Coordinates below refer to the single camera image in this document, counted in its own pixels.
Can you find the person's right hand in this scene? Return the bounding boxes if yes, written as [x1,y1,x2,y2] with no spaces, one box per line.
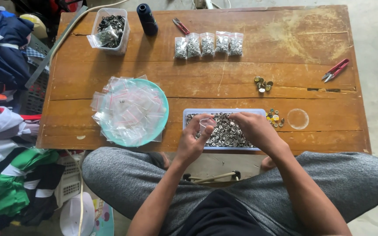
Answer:
[228,112,290,157]

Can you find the person's left hand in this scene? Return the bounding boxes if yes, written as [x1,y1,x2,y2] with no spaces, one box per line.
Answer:
[175,113,217,163]

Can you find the small clear zip bag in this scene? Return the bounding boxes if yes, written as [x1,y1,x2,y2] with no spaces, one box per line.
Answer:
[198,117,216,136]

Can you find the pale blue plastic tray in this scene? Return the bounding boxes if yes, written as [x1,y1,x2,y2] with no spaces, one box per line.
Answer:
[182,108,267,151]

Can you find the pile of silver metal buttons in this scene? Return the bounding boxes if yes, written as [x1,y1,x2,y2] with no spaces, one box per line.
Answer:
[186,112,255,148]

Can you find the cluster of mixed coloured buttons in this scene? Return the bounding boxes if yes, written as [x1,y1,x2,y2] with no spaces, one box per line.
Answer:
[265,108,285,128]

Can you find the cluster of brass buttons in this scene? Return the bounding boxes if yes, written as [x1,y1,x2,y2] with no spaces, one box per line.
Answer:
[254,76,274,93]

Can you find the person's right foot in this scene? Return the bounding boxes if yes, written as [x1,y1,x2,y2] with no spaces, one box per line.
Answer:
[261,156,277,172]

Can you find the person's foot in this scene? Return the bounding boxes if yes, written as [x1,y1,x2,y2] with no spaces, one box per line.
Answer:
[261,156,277,172]
[148,152,171,170]

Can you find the clear round lid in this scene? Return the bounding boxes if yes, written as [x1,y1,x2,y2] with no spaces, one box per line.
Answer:
[287,108,310,130]

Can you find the wooden stick with black ends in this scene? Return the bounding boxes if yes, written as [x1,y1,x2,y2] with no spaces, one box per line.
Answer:
[182,170,242,184]

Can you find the bag of silver buttons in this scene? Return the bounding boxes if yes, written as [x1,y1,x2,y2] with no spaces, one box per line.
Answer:
[174,37,188,60]
[186,32,201,59]
[228,32,244,57]
[200,32,215,58]
[215,31,230,55]

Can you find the teal round plate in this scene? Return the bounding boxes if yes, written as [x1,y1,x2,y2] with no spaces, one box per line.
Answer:
[100,78,170,148]

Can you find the person's left foot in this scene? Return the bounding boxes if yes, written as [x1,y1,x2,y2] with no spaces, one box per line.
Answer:
[148,152,171,170]

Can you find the person's black shirt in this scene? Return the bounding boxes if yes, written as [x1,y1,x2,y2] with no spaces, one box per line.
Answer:
[176,189,275,236]

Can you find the small red thread snips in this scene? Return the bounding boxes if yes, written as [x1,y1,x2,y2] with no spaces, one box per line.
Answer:
[172,18,190,36]

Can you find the large red thread snips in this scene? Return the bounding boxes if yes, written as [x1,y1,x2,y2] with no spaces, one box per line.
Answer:
[322,59,350,83]

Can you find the heap of empty zip bags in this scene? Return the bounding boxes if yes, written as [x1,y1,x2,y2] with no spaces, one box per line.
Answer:
[90,75,167,147]

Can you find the person's grey trousers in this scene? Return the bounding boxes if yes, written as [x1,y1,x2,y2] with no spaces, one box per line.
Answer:
[81,146,378,236]

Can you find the navy thread cone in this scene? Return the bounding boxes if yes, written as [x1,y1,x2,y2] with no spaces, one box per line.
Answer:
[136,3,159,36]

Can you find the clear plastic tub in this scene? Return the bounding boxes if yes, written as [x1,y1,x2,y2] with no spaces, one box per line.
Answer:
[91,8,131,56]

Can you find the heap of black metal clips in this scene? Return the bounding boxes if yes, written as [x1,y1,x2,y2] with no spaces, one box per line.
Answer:
[97,14,126,49]

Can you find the clear bag of black clips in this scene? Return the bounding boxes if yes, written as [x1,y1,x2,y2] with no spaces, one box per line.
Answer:
[87,26,119,49]

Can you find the colourful printed mat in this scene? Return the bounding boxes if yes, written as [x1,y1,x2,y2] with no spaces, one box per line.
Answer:
[90,197,115,236]

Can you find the white plastic basket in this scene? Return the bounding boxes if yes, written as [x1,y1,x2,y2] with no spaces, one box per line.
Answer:
[54,150,86,209]

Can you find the white cap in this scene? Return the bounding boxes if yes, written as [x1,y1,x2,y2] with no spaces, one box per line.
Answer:
[60,192,96,236]

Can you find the grey metal ruler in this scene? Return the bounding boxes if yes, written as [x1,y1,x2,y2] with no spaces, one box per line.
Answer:
[24,5,88,89]

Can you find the grey plastic crate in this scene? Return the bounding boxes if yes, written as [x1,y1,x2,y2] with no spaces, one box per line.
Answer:
[20,33,50,115]

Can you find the cream yellow helmet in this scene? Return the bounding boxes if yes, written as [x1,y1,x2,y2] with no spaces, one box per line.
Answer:
[20,13,49,40]

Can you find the heap of folded clothing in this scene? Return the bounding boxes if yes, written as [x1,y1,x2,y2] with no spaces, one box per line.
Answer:
[0,0,66,236]

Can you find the white cable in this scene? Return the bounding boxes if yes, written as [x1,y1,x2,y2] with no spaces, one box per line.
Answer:
[49,0,130,66]

